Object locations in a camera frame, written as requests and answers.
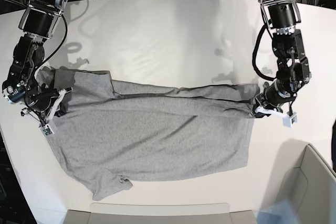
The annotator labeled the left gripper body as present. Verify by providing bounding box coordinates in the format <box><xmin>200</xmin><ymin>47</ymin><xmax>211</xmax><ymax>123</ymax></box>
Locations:
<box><xmin>251</xmin><ymin>80</ymin><xmax>297</xmax><ymax>118</ymax></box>

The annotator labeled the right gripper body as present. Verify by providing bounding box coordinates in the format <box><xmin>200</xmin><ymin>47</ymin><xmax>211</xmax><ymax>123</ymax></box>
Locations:
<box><xmin>20</xmin><ymin>88</ymin><xmax>73</xmax><ymax>126</ymax></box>

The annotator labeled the grey T-shirt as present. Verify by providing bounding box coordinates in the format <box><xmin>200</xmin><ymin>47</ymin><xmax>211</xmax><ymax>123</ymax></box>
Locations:
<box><xmin>37</xmin><ymin>68</ymin><xmax>259</xmax><ymax>201</ymax></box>

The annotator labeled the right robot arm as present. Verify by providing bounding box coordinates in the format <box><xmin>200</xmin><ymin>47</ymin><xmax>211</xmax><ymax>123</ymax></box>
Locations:
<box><xmin>2</xmin><ymin>0</ymin><xmax>68</xmax><ymax>128</ymax></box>

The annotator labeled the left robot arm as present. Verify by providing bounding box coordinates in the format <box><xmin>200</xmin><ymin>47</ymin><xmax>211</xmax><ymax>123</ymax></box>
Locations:
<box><xmin>251</xmin><ymin>0</ymin><xmax>311</xmax><ymax>118</ymax></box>

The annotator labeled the grey cardboard box right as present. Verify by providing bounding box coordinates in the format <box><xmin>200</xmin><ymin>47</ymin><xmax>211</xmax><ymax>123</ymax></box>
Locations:
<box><xmin>279</xmin><ymin>145</ymin><xmax>335</xmax><ymax>223</ymax></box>

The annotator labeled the blue translucent bag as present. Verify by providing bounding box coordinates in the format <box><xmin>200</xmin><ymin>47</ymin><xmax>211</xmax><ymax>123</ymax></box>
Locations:
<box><xmin>256</xmin><ymin>200</ymin><xmax>299</xmax><ymax>224</ymax></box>

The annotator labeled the grey bin front edge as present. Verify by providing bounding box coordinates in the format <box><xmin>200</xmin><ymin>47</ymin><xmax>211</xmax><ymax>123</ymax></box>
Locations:
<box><xmin>64</xmin><ymin>203</ymin><xmax>257</xmax><ymax>223</ymax></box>

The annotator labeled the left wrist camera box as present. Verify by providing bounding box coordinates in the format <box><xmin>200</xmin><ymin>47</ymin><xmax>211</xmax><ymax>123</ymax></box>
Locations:
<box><xmin>282</xmin><ymin>112</ymin><xmax>297</xmax><ymax>127</ymax></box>

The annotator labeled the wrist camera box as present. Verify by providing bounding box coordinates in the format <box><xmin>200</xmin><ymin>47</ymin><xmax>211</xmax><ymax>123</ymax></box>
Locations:
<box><xmin>282</xmin><ymin>112</ymin><xmax>297</xmax><ymax>127</ymax></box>
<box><xmin>39</xmin><ymin>122</ymin><xmax>57</xmax><ymax>136</ymax></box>

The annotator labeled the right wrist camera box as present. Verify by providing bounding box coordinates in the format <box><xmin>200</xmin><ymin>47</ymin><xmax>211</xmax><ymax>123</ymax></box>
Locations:
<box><xmin>39</xmin><ymin>122</ymin><xmax>57</xmax><ymax>136</ymax></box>

